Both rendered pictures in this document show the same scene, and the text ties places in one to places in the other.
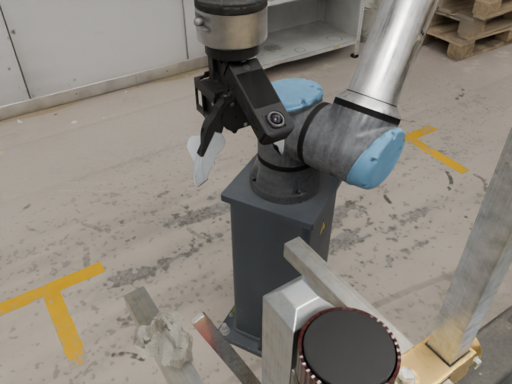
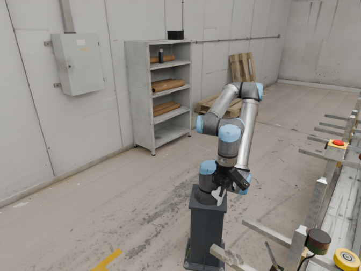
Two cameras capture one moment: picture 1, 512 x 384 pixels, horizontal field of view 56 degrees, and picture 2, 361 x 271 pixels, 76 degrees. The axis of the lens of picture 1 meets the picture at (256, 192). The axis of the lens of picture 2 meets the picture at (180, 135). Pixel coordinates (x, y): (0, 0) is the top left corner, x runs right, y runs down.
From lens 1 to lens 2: 62 cm
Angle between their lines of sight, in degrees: 20
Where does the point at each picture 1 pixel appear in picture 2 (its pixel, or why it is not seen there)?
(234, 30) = (232, 161)
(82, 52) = (78, 151)
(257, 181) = (201, 198)
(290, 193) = (215, 201)
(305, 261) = (252, 223)
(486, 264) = (315, 213)
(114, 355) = not seen: outside the picture
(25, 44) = (53, 152)
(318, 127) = not seen: hidden behind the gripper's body
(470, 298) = (311, 222)
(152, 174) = (125, 202)
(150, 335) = (228, 257)
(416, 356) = not seen: hidden behind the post
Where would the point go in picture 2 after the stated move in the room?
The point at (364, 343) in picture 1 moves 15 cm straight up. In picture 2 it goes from (322, 234) to (335, 194)
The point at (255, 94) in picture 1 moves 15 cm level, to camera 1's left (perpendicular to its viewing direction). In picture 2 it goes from (237, 177) to (206, 183)
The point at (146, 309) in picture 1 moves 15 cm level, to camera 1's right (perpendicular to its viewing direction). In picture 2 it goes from (220, 250) to (252, 241)
